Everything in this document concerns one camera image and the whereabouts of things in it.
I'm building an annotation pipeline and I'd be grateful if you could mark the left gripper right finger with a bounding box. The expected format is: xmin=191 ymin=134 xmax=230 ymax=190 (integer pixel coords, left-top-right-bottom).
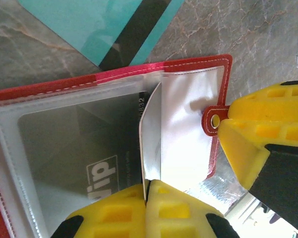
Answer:
xmin=146 ymin=179 xmax=240 ymax=238

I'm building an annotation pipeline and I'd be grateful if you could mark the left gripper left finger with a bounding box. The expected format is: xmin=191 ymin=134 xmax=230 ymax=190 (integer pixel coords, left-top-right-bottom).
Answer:
xmin=49 ymin=183 xmax=149 ymax=238

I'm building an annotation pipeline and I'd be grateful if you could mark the red leather card holder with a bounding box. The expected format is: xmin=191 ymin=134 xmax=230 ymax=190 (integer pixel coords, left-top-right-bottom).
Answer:
xmin=0 ymin=54 xmax=249 ymax=238

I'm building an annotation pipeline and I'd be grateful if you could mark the teal card with black stripe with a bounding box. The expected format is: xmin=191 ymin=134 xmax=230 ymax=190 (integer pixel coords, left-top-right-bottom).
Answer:
xmin=17 ymin=0 xmax=185 ymax=68

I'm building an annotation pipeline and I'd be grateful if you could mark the dark grey vip card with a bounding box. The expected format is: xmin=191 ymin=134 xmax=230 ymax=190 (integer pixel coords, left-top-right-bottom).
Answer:
xmin=16 ymin=90 xmax=150 ymax=207

